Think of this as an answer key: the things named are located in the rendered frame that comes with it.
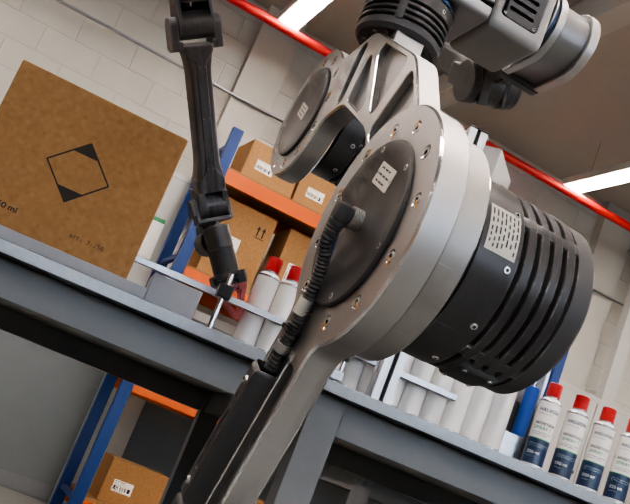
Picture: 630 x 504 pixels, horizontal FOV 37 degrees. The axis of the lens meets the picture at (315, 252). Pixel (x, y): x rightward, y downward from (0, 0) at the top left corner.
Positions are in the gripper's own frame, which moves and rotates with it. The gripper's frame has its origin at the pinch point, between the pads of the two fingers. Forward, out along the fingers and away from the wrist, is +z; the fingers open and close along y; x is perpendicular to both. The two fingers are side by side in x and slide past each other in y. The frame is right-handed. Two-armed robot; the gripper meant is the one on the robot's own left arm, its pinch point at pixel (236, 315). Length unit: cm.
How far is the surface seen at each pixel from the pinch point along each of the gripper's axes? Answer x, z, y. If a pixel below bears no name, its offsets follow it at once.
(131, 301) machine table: 25, -6, -47
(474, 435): -46, 38, -3
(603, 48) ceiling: -309, -107, 280
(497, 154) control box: -61, -21, -17
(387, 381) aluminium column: -24.2, 20.5, -16.4
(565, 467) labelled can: -65, 51, -4
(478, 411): -48, 34, -3
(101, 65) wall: -31, -188, 425
